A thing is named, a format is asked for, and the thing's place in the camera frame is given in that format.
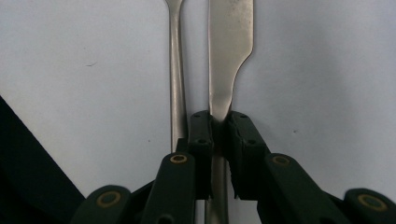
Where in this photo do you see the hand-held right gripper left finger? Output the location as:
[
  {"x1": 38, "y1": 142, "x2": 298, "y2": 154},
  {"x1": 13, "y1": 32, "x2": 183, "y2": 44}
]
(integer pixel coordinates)
[{"x1": 187, "y1": 110, "x2": 216, "y2": 201}]

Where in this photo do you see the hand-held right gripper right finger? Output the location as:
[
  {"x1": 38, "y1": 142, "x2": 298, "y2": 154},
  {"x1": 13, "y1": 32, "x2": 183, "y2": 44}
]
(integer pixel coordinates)
[{"x1": 217, "y1": 110, "x2": 271, "y2": 201}]

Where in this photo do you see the metal fork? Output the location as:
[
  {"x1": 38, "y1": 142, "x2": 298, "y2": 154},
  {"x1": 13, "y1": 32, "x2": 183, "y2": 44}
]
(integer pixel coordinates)
[{"x1": 164, "y1": 0, "x2": 190, "y2": 153}]

